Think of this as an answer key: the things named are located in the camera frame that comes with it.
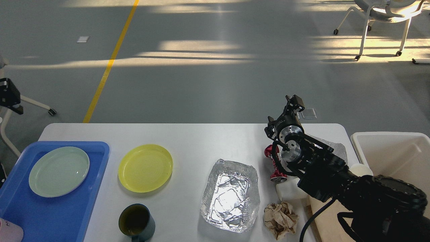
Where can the aluminium foil tray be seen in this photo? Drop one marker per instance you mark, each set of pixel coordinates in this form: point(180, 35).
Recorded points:
point(231, 199)

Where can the white plastic bin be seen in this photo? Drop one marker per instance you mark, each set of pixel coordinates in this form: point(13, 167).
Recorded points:
point(401, 155)

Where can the crumpled brown paper ball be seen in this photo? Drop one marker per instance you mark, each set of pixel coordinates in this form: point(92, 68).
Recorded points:
point(280, 219)

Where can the blue plastic tray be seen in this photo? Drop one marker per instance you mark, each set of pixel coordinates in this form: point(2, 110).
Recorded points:
point(59, 219)

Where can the pale green plate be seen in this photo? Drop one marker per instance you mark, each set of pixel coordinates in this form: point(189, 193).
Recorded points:
point(59, 172)

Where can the wooden board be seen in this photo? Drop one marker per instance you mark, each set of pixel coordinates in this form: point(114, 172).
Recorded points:
point(328, 227)

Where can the yellow plastic plate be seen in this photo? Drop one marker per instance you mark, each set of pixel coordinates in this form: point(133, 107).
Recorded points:
point(145, 168)

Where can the dark teal ribbed mug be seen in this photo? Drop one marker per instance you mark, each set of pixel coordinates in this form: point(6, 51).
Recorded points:
point(137, 222)

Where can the pink ribbed mug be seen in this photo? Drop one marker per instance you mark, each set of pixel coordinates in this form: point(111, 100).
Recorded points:
point(10, 232)

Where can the white office chair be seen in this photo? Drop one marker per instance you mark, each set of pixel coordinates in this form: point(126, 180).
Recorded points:
point(384, 11)

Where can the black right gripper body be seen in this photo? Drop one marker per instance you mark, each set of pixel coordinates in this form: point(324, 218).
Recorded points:
point(278, 129)

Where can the crushed red soda can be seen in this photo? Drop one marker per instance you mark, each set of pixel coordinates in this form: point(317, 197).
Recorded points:
point(276, 176)

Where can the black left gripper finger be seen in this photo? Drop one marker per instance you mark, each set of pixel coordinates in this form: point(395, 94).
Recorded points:
point(10, 96)

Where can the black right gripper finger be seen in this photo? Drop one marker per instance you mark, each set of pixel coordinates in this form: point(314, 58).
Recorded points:
point(290, 106)
point(297, 104)

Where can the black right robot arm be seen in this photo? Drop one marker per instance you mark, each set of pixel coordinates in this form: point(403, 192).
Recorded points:
point(380, 208)

